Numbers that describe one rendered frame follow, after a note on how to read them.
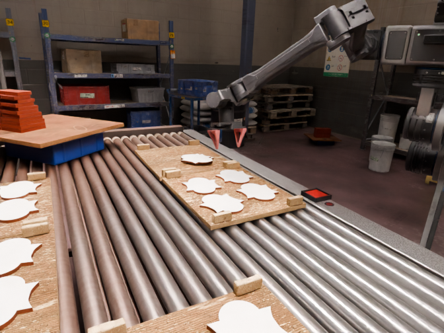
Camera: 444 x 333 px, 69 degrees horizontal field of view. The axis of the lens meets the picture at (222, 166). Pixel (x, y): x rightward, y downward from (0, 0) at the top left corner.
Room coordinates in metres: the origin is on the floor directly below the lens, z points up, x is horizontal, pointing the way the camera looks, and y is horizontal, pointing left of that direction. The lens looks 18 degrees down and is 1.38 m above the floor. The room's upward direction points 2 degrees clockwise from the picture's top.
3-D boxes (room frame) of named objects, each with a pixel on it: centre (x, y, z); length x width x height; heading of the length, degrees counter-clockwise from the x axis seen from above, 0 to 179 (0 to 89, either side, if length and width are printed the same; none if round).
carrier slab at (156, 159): (1.43, 0.18, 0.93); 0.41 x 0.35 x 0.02; 28
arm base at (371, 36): (1.46, -0.59, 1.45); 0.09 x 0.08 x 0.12; 52
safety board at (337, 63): (6.69, -2.16, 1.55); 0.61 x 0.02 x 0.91; 32
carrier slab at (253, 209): (1.06, -0.03, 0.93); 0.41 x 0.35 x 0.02; 29
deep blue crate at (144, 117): (5.55, 1.38, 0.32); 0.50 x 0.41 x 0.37; 118
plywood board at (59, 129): (1.52, 0.84, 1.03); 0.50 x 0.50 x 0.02; 69
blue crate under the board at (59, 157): (1.49, 0.79, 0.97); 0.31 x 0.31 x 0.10; 69
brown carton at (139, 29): (5.52, 1.36, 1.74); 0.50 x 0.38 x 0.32; 122
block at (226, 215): (0.83, -0.01, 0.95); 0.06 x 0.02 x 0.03; 119
